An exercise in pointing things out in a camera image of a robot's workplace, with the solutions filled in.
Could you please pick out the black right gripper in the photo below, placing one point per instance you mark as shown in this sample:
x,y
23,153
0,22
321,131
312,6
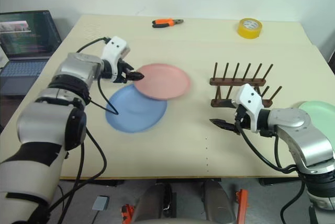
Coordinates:
x,y
244,120

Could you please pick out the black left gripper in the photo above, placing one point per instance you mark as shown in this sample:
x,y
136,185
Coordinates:
x,y
121,76

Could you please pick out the pink plate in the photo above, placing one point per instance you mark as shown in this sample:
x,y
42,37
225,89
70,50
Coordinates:
x,y
165,81

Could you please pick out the blue plate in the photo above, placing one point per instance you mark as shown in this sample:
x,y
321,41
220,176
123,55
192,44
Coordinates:
x,y
133,114

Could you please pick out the green plate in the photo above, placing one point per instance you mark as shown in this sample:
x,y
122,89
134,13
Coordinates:
x,y
320,112

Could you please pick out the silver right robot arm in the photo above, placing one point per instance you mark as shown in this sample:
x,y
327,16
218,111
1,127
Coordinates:
x,y
295,123

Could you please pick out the wooden dish rack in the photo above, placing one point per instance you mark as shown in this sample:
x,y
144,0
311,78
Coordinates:
x,y
235,80

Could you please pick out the dark rounded grey shape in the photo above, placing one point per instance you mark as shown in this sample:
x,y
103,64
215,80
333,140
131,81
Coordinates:
x,y
218,200
150,200

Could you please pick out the orange clamp bar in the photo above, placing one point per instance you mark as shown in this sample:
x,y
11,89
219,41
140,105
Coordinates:
x,y
242,205

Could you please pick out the yellow tape roll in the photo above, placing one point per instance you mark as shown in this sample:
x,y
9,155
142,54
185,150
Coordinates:
x,y
249,28

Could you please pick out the open laptop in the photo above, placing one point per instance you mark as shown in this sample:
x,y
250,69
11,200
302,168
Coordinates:
x,y
26,38

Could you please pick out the dark angular object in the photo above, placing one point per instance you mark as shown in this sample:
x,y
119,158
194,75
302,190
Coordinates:
x,y
331,61

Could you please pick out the red and black tool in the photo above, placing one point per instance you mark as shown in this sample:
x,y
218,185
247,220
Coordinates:
x,y
127,211

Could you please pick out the grey foot pedal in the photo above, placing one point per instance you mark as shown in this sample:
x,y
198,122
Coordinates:
x,y
100,203

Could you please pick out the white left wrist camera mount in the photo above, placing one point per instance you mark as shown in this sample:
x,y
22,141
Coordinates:
x,y
115,47

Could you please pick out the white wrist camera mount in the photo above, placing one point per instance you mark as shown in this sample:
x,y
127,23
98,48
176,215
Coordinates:
x,y
115,47
250,97

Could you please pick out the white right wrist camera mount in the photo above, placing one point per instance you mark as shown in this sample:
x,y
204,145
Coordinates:
x,y
250,97

